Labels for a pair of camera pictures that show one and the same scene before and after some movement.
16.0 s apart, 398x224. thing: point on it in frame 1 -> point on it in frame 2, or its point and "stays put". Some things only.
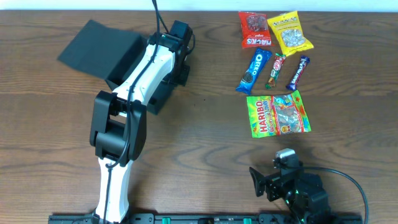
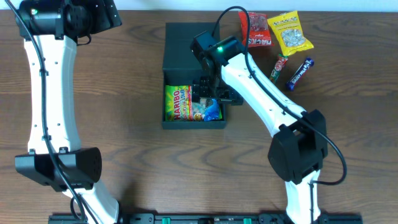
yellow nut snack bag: [290, 32] stays put
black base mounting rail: [208, 218] stays put
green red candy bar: [278, 60] stays put
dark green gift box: [111, 53] -> [183, 68]
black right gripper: [269, 184] -> [217, 92]
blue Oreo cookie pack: [248, 80] -> [212, 112]
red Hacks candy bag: [254, 30] stays put
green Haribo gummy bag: [278, 114] -> [178, 102]
